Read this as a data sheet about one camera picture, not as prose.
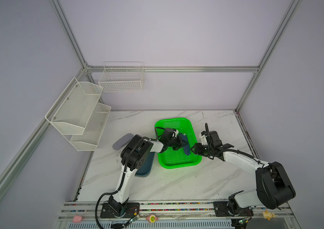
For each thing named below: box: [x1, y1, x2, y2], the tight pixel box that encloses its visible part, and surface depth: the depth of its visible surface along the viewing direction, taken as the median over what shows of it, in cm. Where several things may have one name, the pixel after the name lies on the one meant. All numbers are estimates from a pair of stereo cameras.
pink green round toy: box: [145, 214, 159, 223], surface depth 69 cm
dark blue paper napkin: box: [179, 133, 191, 156], surface depth 98 cm
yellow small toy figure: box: [262, 209, 278, 221], surface depth 70 cm
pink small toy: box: [72, 215, 83, 224], surface depth 72 cm
